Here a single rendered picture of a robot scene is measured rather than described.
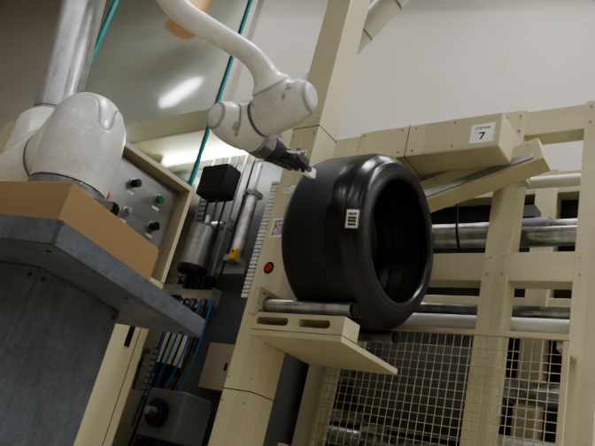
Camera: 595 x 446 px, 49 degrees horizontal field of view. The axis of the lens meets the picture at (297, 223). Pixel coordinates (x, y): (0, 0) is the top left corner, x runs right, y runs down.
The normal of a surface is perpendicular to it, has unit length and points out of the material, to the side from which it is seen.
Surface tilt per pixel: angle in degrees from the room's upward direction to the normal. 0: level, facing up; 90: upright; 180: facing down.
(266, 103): 135
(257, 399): 90
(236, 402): 90
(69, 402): 90
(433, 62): 90
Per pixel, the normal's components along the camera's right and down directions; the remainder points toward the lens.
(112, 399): 0.80, -0.04
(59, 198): -0.30, -0.42
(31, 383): 0.93, 0.08
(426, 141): -0.56, -0.43
